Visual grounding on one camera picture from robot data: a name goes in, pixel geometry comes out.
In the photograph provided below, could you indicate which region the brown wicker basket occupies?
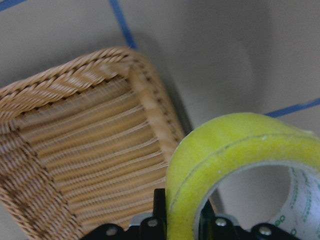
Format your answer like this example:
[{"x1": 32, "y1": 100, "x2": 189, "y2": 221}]
[{"x1": 0, "y1": 47, "x2": 185, "y2": 240}]

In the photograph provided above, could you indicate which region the yellow tape roll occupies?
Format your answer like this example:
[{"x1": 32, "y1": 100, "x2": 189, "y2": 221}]
[{"x1": 165, "y1": 112, "x2": 320, "y2": 240}]

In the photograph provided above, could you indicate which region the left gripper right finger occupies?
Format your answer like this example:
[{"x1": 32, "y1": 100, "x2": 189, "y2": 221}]
[{"x1": 198, "y1": 201, "x2": 297, "y2": 240}]

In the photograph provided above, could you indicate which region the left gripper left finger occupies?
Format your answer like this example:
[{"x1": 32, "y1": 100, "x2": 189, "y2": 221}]
[{"x1": 84, "y1": 188, "x2": 167, "y2": 240}]

